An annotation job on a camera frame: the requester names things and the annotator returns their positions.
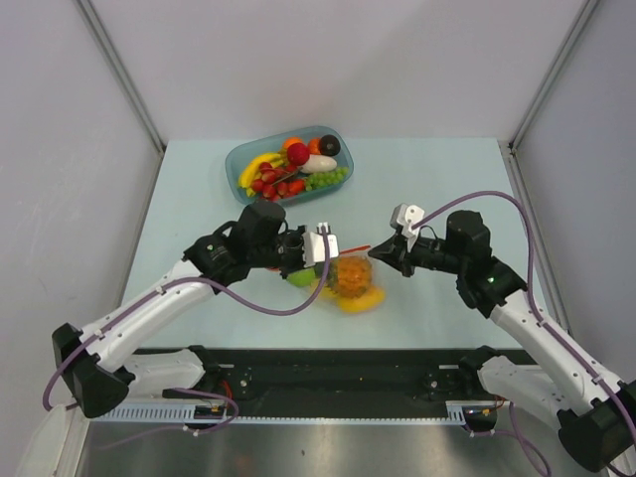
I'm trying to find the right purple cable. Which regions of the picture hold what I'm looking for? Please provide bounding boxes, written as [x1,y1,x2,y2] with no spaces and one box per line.
[409,190,636,477]

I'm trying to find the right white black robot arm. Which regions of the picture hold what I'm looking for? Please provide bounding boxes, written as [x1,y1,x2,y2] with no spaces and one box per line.
[369,205,635,472]

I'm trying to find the small orange toy fruit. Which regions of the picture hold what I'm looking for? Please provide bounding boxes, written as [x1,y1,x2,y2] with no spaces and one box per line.
[307,137,322,155]

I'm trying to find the red toy apple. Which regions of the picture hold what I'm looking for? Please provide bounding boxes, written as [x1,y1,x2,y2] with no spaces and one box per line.
[286,142,310,167]

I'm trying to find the dark purple toy fruit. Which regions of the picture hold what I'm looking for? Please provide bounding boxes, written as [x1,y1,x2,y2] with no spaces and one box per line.
[318,134,341,157]

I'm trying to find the purple cable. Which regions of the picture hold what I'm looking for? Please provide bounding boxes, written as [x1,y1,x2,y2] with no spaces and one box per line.
[409,190,636,477]
[42,226,333,451]

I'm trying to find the yellow toy bananas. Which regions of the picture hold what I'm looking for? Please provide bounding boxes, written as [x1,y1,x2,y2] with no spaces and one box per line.
[238,152,286,189]

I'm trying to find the green toy apple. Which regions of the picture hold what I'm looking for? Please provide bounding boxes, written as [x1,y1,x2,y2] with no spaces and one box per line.
[286,268,316,288]

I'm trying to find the clear zip top bag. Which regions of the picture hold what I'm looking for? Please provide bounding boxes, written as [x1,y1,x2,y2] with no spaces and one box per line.
[315,244,386,314]

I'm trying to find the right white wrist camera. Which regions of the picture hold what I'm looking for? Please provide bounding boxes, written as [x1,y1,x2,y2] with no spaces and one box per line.
[390,203,425,252]

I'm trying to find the green toy grapes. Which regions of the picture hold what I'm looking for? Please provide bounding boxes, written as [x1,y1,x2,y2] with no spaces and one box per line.
[304,167,349,192]

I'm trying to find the white slotted cable duct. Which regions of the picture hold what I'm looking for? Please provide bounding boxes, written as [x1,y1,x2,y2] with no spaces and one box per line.
[89,400,498,424]

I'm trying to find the green toy leafy vegetable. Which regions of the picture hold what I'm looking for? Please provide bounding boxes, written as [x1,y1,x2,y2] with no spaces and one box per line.
[326,255,373,298]

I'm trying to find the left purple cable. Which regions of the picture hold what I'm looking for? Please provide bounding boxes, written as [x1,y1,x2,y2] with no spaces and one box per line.
[42,226,333,451]

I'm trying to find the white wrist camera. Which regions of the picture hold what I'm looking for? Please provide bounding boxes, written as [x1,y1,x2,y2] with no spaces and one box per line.
[390,203,425,252]
[302,222,340,267]

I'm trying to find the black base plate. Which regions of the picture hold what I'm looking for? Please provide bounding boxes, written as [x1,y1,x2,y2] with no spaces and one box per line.
[128,347,548,419]

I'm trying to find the orange yellow toy mango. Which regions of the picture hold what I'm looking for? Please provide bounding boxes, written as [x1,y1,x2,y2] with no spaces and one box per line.
[338,287,386,314]

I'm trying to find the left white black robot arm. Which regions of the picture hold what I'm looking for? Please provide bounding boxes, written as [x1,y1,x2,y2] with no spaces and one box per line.
[42,201,313,418]

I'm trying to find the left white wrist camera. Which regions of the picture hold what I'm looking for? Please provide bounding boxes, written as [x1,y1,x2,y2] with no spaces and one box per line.
[302,222,340,267]

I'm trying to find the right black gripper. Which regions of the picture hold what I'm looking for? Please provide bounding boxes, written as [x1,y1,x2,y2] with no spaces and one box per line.
[370,230,466,277]

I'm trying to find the toy orange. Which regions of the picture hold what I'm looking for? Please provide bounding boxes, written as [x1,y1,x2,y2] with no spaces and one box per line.
[282,136,303,150]

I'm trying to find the white toy mushroom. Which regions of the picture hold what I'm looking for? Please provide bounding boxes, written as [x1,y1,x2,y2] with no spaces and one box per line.
[300,154,338,175]

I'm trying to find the teal plastic fruit tray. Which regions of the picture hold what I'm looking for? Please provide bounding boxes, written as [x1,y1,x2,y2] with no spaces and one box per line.
[225,124,355,213]

